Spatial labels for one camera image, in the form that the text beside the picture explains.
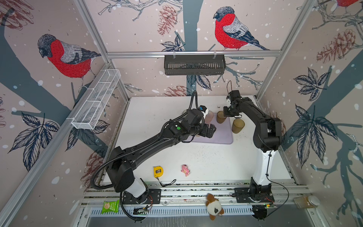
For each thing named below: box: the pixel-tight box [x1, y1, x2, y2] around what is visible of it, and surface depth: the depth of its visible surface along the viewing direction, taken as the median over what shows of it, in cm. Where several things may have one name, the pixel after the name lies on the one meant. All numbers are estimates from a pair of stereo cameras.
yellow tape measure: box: [153, 165, 165, 182], surface depth 82 cm
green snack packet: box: [101, 199, 120, 214], surface depth 71 cm
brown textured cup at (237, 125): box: [231, 118, 246, 134], surface depth 97 cm
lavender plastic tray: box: [192, 112, 234, 145], surface depth 101 cm
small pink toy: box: [180, 164, 191, 177], surface depth 82 cm
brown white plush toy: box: [205, 193, 225, 221], surface depth 70 cm
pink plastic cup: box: [204, 110, 214, 124], surface depth 106 cm
